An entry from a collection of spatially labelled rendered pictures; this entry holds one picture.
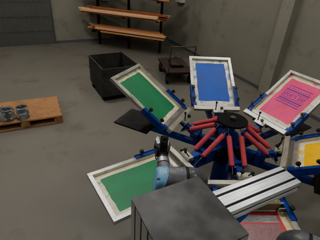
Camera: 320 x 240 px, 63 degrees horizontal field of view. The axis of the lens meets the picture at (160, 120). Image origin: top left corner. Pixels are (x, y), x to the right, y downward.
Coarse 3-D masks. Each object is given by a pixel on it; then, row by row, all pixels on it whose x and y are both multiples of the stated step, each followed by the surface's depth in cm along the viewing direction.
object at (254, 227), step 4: (252, 212) 213; (244, 224) 202; (248, 224) 202; (252, 224) 203; (256, 224) 203; (244, 228) 199; (248, 228) 199; (252, 228) 200; (256, 228) 200; (248, 232) 196; (252, 232) 196; (256, 232) 197; (260, 232) 197; (252, 236) 194; (256, 236) 194; (260, 236) 194
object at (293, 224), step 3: (285, 213) 212; (288, 216) 208; (288, 219) 207; (291, 222) 203; (294, 222) 202; (291, 225) 203; (294, 225) 200; (297, 225) 200; (294, 228) 199; (297, 228) 198
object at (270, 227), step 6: (258, 222) 204; (270, 222) 205; (282, 222) 206; (264, 228) 200; (270, 228) 201; (276, 228) 201; (282, 228) 201; (264, 234) 196; (270, 234) 196; (276, 234) 196
